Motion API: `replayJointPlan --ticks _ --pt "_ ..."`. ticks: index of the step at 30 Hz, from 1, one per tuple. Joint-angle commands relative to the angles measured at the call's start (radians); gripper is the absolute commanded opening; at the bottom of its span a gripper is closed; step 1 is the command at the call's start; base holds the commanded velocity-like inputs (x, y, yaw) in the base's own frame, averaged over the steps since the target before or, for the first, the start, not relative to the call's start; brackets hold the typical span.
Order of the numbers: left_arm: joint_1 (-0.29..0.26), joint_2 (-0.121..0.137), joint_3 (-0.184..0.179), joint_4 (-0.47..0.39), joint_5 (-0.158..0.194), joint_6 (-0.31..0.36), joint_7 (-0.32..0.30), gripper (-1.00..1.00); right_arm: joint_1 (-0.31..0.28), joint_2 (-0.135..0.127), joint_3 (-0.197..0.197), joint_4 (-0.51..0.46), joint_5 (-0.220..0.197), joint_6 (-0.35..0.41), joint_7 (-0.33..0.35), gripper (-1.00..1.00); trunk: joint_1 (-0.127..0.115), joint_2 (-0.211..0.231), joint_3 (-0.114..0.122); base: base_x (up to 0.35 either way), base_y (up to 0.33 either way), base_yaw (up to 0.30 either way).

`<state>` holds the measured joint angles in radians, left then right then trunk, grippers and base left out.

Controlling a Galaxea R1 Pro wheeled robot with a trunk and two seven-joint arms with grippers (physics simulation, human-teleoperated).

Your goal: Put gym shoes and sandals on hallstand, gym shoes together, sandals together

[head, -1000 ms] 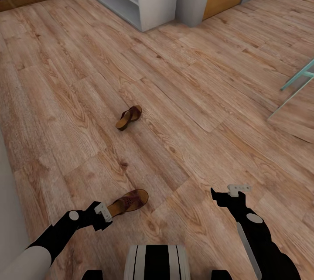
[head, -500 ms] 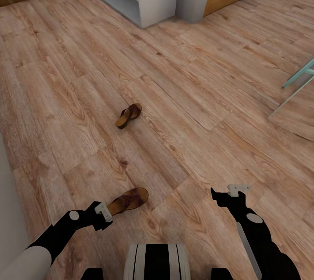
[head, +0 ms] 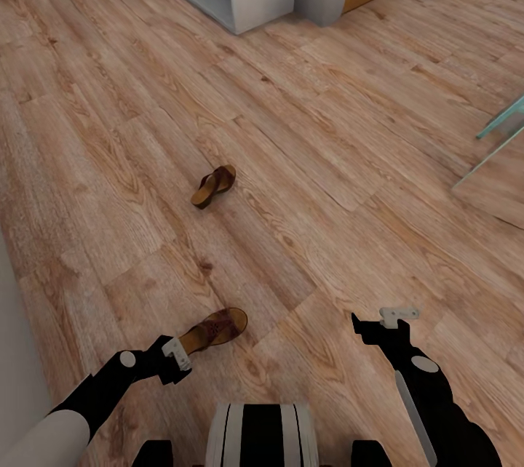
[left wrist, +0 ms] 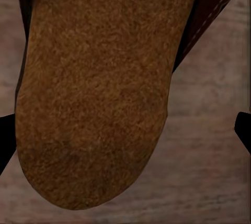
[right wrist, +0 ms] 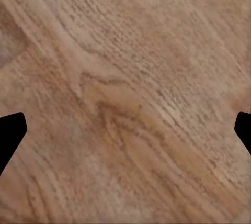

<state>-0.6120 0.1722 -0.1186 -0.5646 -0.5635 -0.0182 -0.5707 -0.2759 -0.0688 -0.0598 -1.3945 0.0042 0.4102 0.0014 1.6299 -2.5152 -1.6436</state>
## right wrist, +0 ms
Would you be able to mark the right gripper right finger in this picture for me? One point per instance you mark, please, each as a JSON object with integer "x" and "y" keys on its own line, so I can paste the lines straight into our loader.
{"x": 243, "y": 129}

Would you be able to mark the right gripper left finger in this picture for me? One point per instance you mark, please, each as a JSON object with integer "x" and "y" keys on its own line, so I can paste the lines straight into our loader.
{"x": 12, "y": 130}

